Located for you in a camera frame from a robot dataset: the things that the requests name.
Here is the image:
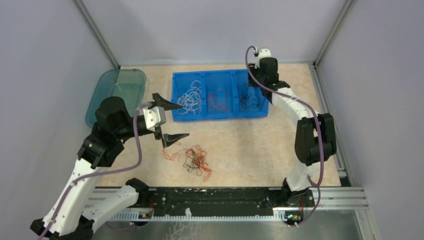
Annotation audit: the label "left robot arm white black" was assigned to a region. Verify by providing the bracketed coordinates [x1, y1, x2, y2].
[30, 93, 185, 240]

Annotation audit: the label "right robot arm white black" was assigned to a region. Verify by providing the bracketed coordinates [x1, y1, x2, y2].
[246, 57, 337, 206]

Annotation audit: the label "teal translucent plastic tray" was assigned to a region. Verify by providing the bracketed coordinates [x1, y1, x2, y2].
[85, 68, 147, 128]

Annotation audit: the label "blue three-compartment plastic bin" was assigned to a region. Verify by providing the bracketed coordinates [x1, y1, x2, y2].
[171, 69, 269, 122]

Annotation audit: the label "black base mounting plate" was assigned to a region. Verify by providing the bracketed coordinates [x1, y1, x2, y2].
[145, 187, 292, 218]

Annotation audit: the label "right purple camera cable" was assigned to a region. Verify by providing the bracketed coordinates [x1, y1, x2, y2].
[244, 45, 326, 228]

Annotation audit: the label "purple camera cable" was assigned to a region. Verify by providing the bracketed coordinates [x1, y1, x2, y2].
[38, 102, 153, 240]
[244, 45, 326, 228]

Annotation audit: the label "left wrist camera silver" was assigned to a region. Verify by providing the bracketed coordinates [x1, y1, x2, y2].
[142, 104, 167, 132]

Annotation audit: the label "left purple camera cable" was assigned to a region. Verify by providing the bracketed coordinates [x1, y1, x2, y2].
[38, 102, 153, 240]

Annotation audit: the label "black cables in bin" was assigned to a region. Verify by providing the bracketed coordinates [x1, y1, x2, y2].
[238, 82, 265, 110]

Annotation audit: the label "white cables in bin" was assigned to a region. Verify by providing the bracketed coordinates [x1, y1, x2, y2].
[176, 79, 204, 116]

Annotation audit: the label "orange cable in bin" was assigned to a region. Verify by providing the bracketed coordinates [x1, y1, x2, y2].
[205, 87, 229, 114]

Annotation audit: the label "white slotted cable duct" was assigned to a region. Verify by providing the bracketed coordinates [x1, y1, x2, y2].
[105, 209, 288, 223]

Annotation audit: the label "aluminium frame rail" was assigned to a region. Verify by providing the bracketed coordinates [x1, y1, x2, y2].
[309, 62, 380, 240]

